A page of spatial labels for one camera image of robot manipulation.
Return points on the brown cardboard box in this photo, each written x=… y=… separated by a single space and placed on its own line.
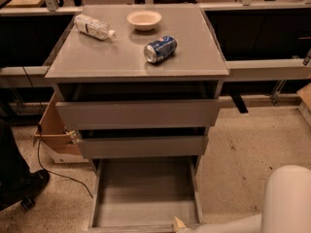
x=59 y=142

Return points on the grey middle drawer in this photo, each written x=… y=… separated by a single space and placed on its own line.
x=142 y=147

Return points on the black shoe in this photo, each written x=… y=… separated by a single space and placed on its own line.
x=25 y=191

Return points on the grey drawer cabinet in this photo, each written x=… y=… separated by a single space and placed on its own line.
x=88 y=70

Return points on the grey drawer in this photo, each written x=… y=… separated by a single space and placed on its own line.
x=138 y=114
x=142 y=147
x=144 y=195

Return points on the grey bottom drawer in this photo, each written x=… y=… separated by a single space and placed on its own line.
x=144 y=195

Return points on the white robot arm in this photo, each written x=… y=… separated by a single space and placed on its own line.
x=286 y=207

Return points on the clear plastic water bottle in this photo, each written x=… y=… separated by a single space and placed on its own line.
x=94 y=27

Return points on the grey top drawer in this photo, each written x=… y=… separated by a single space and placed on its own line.
x=138 y=114

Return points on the grey metal rail frame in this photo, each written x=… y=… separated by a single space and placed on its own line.
x=256 y=70

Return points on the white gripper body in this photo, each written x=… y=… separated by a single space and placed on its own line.
x=180 y=225

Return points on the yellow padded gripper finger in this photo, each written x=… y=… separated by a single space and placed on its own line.
x=179 y=226

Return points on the blue soda can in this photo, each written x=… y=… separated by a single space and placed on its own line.
x=160 y=49

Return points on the dark trouser leg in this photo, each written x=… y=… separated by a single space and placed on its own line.
x=13 y=168

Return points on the white paper bowl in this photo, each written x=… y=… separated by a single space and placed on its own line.
x=144 y=20

